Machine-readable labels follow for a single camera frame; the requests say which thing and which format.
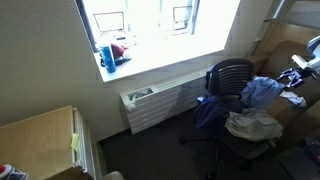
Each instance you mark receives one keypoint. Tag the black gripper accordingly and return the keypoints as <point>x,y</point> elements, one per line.
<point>301,74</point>

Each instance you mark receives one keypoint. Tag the light blue shirt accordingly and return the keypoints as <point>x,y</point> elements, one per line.
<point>261,91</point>

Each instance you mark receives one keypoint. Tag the grey t-shirt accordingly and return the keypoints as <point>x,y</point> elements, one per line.
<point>253,126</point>

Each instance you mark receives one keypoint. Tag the navy blue garment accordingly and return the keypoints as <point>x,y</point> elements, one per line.
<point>208,111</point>

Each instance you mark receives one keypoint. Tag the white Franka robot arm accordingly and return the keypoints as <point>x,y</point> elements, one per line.
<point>315,50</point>

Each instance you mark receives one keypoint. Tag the tan leather couch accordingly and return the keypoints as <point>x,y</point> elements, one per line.
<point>286,53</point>

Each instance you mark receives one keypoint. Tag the black mesh office chair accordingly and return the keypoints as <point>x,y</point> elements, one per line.
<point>230,76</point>

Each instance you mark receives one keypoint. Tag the white patterned cloth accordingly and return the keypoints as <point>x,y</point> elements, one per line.
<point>293,98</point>

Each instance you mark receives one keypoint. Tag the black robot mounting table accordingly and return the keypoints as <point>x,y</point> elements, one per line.
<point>301,160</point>

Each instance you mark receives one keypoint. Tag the dark blue sill item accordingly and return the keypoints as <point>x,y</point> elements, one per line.
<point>122,60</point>

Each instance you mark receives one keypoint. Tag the red cap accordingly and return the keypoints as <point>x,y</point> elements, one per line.
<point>117,50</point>

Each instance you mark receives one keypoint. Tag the blue water bottle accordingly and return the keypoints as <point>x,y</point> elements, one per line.
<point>108,58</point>

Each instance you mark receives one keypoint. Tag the pale grey rounded object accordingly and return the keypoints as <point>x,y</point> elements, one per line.
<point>112,176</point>

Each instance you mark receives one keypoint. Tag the yellow sticky note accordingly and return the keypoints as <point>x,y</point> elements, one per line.
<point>75,141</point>

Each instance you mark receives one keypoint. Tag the wooden filing cabinet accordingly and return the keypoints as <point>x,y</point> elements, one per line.
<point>36,143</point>

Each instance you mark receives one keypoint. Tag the red and white bottle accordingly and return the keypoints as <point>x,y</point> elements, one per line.
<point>11,173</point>

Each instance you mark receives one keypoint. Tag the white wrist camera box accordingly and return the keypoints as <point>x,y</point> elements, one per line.
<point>300,61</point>

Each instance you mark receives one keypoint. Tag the white wall radiator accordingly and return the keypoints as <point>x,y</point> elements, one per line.
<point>160,103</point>

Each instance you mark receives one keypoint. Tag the window with dark frame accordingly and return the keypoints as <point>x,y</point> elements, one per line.
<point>140,26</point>

